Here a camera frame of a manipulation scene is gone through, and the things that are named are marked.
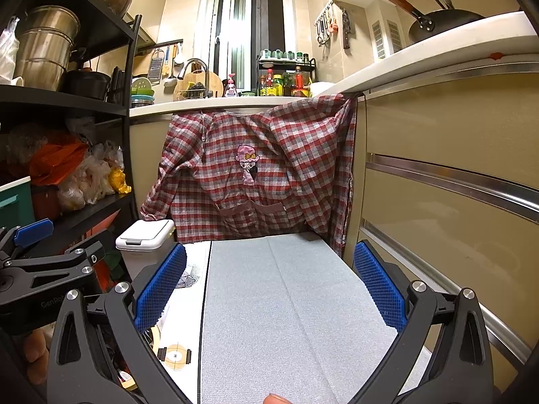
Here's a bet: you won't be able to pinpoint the black spice rack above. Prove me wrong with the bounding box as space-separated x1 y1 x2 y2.
257 49 317 98

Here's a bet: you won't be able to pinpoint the teal storage box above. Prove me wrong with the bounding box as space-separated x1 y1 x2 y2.
0 175 34 230

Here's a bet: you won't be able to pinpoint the white plastic bag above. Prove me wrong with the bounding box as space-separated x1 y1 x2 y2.
0 17 21 85

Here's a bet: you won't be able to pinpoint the beige kitchen cabinet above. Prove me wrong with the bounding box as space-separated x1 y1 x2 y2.
126 61 539 388

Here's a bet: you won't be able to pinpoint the white framed glass door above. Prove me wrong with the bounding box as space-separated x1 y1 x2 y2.
198 0 291 93

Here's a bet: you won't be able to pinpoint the white lidded bin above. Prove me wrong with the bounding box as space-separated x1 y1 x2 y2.
115 219 176 280

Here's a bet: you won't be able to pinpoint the black shelving rack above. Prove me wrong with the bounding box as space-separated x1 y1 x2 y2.
0 0 144 262

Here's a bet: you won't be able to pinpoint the red plaid shirt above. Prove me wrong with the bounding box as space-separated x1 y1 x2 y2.
140 93 358 258

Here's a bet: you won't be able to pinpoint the round wooden cutting board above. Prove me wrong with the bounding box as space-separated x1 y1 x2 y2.
173 69 224 101

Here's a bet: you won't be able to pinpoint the row of condiment bottles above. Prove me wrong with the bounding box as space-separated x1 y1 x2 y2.
258 66 312 97

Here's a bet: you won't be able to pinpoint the person's left hand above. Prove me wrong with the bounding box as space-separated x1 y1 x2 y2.
21 327 55 385

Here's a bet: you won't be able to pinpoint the clear plastic food bags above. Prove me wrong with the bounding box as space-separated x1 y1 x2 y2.
57 141 125 211

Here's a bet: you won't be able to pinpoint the red container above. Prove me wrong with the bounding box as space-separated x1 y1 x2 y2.
31 185 60 220

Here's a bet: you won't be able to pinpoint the wok with wooden handle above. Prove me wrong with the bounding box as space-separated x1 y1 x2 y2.
349 0 485 45

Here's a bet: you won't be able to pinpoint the steel stock pot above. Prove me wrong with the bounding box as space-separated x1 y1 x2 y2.
12 5 81 91

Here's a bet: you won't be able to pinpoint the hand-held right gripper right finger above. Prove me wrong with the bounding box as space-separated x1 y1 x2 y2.
349 240 494 404

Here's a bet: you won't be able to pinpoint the hanging kitchen utensils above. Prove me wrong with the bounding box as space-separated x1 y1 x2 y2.
315 8 340 46

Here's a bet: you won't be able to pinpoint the white countertop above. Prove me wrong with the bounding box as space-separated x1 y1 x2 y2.
128 10 539 119

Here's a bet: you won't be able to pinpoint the steel grater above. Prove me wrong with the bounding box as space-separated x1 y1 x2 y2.
147 48 166 85

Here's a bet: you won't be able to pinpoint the steel kitchen faucet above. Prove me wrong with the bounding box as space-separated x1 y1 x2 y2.
177 58 210 97

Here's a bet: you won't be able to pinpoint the row of green cups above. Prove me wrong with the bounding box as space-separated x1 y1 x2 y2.
259 49 310 63

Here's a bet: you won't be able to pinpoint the yellow plastic bag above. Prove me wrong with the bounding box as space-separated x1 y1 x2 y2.
108 167 132 194

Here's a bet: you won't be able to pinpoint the white printed board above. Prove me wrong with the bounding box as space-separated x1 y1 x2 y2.
145 242 212 404

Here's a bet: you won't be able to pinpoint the orange cardboard box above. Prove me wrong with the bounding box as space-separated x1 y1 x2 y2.
55 212 121 257

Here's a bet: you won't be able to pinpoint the black cooking pot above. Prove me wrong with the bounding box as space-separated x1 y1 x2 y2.
61 67 112 101

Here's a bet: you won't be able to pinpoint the stack of green bowls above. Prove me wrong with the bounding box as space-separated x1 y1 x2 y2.
130 76 156 108

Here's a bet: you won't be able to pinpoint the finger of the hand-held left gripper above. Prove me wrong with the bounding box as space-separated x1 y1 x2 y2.
0 219 55 262
61 227 108 268

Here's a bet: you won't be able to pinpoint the orange plastic bag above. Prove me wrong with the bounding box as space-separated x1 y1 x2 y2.
29 141 89 186

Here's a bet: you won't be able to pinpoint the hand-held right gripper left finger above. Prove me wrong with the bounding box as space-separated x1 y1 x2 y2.
46 242 192 404

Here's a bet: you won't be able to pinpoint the hanging kitchen knife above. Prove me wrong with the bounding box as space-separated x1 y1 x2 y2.
341 7 352 49

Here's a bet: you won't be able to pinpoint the white wall vent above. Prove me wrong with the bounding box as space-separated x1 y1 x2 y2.
386 20 402 55
371 21 386 60

